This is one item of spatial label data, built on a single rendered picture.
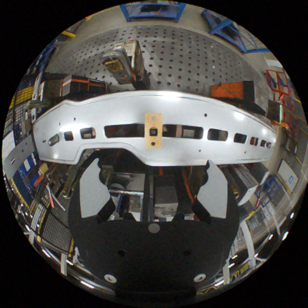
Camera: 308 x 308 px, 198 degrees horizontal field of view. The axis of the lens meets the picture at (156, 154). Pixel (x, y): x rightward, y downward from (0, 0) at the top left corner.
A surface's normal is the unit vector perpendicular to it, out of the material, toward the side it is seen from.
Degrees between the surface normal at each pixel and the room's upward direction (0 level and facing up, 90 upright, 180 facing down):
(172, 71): 0
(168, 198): 90
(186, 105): 0
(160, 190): 90
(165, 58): 0
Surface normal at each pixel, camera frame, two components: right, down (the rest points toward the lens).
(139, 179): 0.02, 0.47
